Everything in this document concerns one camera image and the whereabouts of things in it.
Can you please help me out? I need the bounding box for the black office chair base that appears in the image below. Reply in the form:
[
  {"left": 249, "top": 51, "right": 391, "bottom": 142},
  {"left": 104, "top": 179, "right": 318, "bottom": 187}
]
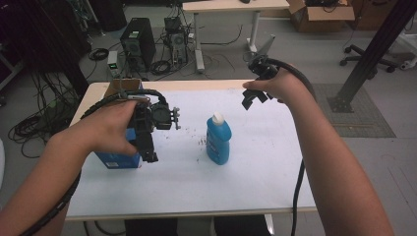
[{"left": 339, "top": 43, "right": 398, "bottom": 74}]

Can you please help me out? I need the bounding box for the blue cardboard box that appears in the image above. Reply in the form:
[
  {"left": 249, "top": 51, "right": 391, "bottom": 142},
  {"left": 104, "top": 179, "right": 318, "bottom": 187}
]
[{"left": 93, "top": 78, "right": 145, "bottom": 170}]

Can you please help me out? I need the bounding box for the bundle of black floor cables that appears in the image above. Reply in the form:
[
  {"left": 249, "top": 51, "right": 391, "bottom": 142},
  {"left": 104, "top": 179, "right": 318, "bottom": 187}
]
[{"left": 7, "top": 70, "right": 82, "bottom": 159}]

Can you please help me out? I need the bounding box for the large black computer tower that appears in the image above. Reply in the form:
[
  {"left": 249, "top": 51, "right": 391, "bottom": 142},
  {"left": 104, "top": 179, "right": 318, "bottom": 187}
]
[{"left": 119, "top": 17, "right": 157, "bottom": 73}]

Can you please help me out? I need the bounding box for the person's left hand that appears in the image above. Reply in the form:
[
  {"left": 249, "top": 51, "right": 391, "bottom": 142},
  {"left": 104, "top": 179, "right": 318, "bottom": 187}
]
[{"left": 53, "top": 98, "right": 150, "bottom": 162}]

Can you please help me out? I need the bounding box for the person's dark clothing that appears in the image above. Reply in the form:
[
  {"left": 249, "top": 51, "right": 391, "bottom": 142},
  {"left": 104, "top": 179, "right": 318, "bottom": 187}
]
[{"left": 123, "top": 213, "right": 273, "bottom": 236}]

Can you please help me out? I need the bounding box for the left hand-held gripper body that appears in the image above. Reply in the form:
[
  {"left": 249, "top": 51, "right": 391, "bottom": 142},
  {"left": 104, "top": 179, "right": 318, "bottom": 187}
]
[{"left": 128, "top": 101, "right": 182, "bottom": 140}]

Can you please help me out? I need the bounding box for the blue bottle with white cap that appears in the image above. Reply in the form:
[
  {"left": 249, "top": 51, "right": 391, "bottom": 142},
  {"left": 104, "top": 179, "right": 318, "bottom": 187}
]
[{"left": 205, "top": 110, "right": 233, "bottom": 166}]

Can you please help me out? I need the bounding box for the wooden desk with white legs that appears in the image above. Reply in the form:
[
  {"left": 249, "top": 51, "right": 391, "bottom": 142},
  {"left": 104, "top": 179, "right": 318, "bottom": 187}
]
[{"left": 182, "top": 0, "right": 291, "bottom": 74}]

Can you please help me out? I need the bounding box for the person's right hand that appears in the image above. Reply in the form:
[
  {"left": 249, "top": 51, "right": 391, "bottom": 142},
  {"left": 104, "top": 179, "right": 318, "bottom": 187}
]
[{"left": 242, "top": 69, "right": 318, "bottom": 110}]

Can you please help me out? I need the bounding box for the thin black floor cable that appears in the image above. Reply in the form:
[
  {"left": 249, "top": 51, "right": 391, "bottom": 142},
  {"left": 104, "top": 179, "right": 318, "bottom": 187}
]
[{"left": 83, "top": 220, "right": 127, "bottom": 236}]

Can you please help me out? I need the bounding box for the small open computer tower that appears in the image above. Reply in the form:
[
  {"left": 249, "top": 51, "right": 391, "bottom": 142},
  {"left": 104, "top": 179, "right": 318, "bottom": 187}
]
[{"left": 163, "top": 16, "right": 190, "bottom": 67}]

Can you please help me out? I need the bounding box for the black metal post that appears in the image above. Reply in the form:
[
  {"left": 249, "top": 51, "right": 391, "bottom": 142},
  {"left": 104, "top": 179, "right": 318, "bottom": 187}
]
[{"left": 327, "top": 0, "right": 417, "bottom": 114}]

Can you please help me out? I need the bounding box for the black curtain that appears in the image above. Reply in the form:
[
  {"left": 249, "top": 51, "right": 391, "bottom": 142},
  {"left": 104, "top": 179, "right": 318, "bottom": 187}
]
[{"left": 0, "top": 0, "right": 128, "bottom": 97}]

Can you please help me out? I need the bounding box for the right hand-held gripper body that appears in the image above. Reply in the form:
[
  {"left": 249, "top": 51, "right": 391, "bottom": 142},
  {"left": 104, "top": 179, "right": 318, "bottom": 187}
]
[{"left": 246, "top": 33, "right": 280, "bottom": 82}]

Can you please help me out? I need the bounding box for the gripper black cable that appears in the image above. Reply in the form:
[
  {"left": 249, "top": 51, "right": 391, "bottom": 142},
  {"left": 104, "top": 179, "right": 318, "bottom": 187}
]
[
  {"left": 19, "top": 88, "right": 169, "bottom": 236},
  {"left": 265, "top": 57, "right": 318, "bottom": 236}
]

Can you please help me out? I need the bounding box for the small grey device green light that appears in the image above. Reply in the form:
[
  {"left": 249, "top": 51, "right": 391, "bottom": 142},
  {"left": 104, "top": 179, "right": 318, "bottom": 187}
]
[{"left": 106, "top": 50, "right": 119, "bottom": 79}]

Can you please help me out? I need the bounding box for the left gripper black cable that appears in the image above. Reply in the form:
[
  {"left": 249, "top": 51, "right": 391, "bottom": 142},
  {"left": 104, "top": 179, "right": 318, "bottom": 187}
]
[{"left": 19, "top": 88, "right": 169, "bottom": 236}]

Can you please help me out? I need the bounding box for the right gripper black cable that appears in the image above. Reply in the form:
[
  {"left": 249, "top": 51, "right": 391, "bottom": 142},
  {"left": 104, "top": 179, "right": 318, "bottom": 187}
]
[{"left": 265, "top": 57, "right": 318, "bottom": 236}]

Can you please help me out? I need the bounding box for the coiled black cable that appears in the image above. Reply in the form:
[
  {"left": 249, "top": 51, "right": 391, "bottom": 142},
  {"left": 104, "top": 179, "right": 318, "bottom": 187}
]
[
  {"left": 149, "top": 59, "right": 172, "bottom": 77},
  {"left": 88, "top": 47, "right": 110, "bottom": 62}
]

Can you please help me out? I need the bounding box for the grey floor mat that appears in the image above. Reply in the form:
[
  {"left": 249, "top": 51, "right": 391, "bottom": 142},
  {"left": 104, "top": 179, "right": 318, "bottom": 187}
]
[{"left": 310, "top": 83, "right": 397, "bottom": 139}]

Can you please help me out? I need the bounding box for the open brown cardboard box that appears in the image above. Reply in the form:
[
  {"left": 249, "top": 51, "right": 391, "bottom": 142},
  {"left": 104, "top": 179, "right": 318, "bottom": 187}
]
[{"left": 286, "top": 0, "right": 356, "bottom": 33}]

